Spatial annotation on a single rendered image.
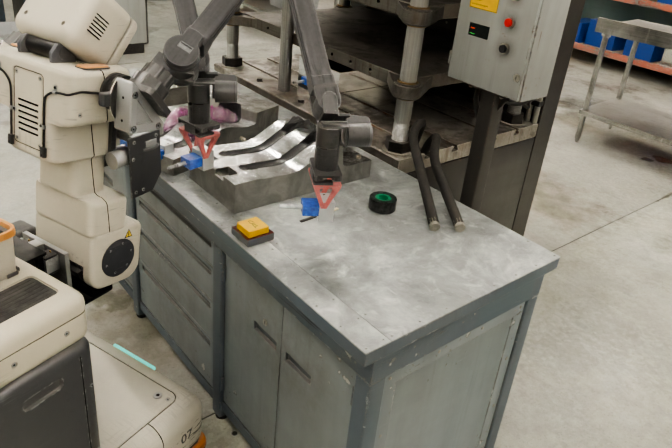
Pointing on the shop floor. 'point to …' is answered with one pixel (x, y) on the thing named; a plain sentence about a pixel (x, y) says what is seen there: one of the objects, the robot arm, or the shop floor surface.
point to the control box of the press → (506, 44)
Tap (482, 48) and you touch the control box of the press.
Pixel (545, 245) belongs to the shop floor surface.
